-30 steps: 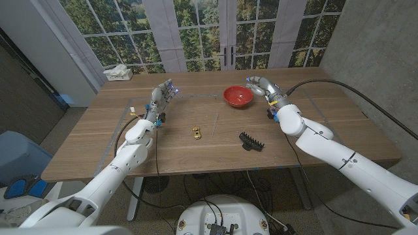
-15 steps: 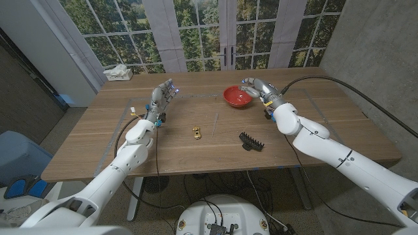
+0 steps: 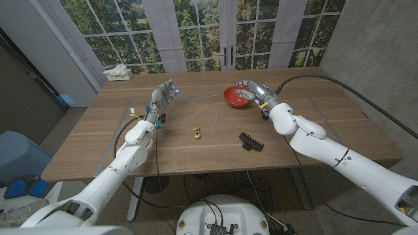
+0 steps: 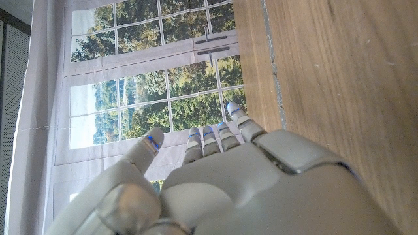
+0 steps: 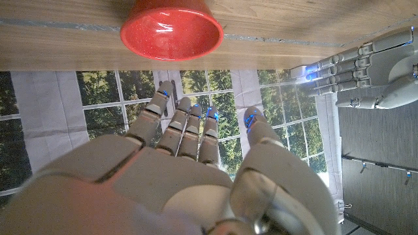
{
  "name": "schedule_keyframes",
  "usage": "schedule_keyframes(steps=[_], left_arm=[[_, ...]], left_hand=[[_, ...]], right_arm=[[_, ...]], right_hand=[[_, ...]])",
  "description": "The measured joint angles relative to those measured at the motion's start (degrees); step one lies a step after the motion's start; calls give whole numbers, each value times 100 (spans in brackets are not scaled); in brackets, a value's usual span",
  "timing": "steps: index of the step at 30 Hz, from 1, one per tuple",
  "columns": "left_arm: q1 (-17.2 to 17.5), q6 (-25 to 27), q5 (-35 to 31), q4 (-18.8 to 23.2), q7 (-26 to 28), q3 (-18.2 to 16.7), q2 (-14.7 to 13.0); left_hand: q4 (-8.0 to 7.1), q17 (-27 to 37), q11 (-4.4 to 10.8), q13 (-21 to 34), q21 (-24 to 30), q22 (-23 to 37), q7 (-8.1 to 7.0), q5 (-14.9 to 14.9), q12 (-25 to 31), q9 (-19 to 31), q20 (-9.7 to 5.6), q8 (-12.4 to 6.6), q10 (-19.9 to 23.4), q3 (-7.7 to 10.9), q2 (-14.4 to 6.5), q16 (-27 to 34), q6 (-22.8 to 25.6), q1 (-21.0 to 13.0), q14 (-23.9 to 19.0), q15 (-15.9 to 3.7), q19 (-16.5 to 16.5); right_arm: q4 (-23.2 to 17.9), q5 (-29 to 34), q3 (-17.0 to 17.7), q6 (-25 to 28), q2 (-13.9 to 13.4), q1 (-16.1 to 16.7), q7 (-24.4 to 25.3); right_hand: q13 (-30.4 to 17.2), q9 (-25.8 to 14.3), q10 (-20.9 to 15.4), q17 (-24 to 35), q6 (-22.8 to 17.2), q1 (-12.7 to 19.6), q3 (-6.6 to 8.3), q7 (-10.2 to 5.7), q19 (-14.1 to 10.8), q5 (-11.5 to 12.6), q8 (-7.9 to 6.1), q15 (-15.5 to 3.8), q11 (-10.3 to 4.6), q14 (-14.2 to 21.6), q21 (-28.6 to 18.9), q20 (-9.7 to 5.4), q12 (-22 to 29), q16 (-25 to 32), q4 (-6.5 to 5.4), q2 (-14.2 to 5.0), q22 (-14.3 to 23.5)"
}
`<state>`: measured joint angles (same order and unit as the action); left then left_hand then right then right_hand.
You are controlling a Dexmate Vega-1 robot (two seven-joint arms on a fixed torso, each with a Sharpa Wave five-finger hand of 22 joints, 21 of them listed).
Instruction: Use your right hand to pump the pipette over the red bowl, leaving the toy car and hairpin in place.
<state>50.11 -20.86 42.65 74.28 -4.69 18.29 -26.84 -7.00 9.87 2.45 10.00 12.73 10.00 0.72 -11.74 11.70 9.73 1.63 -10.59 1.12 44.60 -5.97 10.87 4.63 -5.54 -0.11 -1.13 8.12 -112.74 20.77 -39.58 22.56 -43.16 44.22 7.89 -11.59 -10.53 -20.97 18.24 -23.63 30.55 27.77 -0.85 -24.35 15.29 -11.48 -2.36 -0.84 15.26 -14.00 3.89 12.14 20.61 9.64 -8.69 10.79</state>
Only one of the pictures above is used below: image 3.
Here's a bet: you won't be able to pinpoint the white sneaker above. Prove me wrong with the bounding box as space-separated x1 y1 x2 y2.
0 198 50 228

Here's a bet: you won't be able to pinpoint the white robot torso base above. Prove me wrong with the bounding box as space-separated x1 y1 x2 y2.
175 194 270 235

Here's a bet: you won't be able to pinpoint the white robot chest cover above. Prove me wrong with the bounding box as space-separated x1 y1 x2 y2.
0 225 133 235

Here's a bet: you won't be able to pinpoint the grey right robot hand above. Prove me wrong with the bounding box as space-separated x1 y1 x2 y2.
235 80 283 114

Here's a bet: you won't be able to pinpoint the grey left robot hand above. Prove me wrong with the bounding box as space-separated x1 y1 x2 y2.
143 78 180 129

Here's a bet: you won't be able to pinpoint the thin black left arm wire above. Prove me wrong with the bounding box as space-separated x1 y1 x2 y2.
155 129 177 234

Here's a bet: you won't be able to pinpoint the blue-grey chair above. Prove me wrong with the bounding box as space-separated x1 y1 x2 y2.
0 130 54 187

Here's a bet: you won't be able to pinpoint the clear plastic pipette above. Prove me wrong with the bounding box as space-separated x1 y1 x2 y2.
211 112 219 138

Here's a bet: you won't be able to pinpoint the thin black right arm wire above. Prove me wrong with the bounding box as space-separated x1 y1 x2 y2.
282 134 408 228

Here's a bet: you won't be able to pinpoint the crumpled white tissue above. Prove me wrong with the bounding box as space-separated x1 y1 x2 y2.
103 63 128 78

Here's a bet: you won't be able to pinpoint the black hairpin claw clip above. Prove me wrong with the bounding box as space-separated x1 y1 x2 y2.
238 131 265 151

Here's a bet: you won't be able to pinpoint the tangled black floor cables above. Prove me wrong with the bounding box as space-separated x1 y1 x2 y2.
182 169 274 205

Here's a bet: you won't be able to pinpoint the white floor cable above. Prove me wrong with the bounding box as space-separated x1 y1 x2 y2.
245 170 290 231

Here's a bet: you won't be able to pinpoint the white power strip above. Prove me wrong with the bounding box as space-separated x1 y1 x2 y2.
106 69 134 82

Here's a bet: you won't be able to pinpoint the red bowl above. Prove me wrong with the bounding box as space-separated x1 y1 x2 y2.
223 86 254 108

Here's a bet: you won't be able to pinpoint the thin black arm wire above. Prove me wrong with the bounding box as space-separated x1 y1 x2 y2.
155 129 177 234
282 134 408 228

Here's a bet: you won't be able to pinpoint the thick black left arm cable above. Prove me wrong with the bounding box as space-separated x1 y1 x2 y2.
113 116 185 210

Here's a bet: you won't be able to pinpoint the blue and black pads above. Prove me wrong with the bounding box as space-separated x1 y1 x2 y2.
3 174 50 199

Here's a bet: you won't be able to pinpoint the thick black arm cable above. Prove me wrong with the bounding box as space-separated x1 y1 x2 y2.
274 73 418 140
113 116 185 210

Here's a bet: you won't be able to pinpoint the white metal table leg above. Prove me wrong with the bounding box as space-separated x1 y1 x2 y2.
126 176 144 222
290 168 311 210

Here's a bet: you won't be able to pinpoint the round black floor fan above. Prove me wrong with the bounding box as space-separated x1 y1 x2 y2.
143 176 170 194

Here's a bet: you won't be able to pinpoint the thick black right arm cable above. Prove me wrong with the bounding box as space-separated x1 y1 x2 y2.
274 73 418 140

